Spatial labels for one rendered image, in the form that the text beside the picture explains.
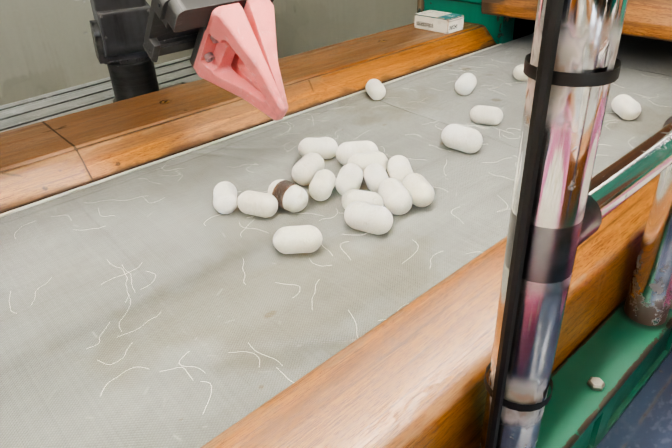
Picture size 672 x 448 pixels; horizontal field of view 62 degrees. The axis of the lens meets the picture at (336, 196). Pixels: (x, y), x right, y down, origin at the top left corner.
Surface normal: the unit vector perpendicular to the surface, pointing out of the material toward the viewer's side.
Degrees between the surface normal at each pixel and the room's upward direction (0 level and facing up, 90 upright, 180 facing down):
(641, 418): 0
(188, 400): 0
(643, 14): 66
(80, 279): 0
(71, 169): 45
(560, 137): 90
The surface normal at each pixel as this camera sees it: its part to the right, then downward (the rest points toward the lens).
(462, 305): -0.04, -0.88
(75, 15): 0.73, 0.30
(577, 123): -0.05, 0.49
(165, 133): 0.44, -0.38
